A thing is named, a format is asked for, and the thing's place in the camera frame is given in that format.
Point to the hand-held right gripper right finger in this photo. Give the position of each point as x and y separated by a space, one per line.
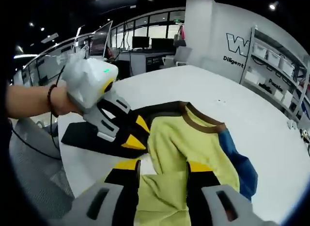
206 194

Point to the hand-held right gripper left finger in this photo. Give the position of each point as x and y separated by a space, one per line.
121 187

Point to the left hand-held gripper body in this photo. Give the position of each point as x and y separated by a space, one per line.
89 80

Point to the yellow and blue garment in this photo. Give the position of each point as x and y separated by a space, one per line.
174 143

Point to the person's left hand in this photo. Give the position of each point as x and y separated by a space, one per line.
63 102

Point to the grey office desk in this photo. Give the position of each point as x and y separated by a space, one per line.
140 62

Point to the black monitor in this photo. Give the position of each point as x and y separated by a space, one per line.
140 42
162 44

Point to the grey office chair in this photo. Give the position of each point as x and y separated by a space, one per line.
181 56

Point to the hanging grey bag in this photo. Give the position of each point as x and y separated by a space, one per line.
179 38

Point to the small white device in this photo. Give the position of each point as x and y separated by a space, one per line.
290 124

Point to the small yellow white object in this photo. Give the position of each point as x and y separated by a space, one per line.
304 133

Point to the grey metal shelving unit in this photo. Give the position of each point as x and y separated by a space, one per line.
276 63

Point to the row of white storage bins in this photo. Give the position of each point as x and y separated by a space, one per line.
273 56

